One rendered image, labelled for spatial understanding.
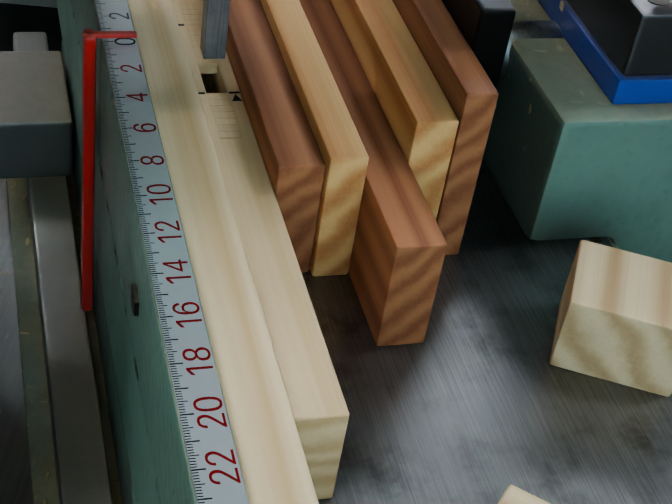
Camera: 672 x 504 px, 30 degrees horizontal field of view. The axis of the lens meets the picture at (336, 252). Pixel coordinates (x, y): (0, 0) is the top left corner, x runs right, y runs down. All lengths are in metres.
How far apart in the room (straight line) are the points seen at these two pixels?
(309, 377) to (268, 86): 0.15
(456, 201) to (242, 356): 0.15
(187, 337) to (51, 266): 0.25
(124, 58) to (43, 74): 0.19
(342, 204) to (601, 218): 0.12
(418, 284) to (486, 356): 0.04
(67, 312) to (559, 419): 0.24
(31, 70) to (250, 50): 0.20
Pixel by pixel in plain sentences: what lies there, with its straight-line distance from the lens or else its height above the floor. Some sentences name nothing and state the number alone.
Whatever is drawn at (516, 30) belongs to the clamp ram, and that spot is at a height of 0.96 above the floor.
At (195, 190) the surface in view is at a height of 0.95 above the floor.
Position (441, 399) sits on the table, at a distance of 0.45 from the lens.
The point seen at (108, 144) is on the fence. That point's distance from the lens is 0.50.
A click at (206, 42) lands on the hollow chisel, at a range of 0.51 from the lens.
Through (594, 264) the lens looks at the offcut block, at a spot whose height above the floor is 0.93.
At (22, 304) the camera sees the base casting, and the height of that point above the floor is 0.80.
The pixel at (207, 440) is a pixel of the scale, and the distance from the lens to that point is 0.35.
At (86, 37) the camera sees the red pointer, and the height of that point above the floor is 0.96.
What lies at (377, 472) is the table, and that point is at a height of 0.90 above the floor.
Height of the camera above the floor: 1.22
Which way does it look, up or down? 39 degrees down
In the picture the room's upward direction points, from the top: 10 degrees clockwise
